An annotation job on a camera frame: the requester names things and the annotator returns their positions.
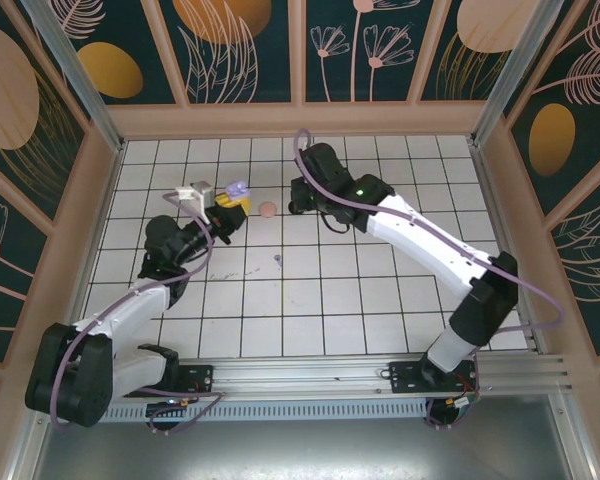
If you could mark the black round earbud case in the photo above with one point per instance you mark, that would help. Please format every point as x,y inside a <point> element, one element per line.
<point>294,209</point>

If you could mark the purple round earbud case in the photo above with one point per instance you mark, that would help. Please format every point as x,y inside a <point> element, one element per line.
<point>237,190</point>

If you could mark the pink round earbud case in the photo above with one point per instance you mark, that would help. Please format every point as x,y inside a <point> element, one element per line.
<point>267,209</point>

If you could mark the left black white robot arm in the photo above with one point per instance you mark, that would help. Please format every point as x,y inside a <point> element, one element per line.
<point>80,390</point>

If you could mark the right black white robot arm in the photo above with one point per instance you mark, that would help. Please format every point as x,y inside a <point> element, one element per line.
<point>420,235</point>

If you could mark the small green-lit circuit board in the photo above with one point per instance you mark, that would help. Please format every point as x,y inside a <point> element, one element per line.
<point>172,401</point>

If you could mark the grey metal sheet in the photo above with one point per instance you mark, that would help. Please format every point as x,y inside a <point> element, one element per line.
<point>300,450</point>

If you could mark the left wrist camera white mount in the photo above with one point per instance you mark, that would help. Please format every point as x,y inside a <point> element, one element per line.
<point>200,192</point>

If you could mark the aluminium table side rail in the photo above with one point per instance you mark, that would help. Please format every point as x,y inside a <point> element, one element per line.
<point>106,200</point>
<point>491,200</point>

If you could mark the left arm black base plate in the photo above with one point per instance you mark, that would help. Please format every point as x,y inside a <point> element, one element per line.
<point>200,375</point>

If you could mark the aluminium mounting rail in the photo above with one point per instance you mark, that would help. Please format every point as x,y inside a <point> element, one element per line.
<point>300,375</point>

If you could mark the aluminium corner post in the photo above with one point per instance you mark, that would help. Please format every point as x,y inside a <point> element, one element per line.
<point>77,75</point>
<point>512,75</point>

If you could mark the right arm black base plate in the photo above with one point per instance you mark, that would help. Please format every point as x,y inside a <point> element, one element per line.
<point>405,375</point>

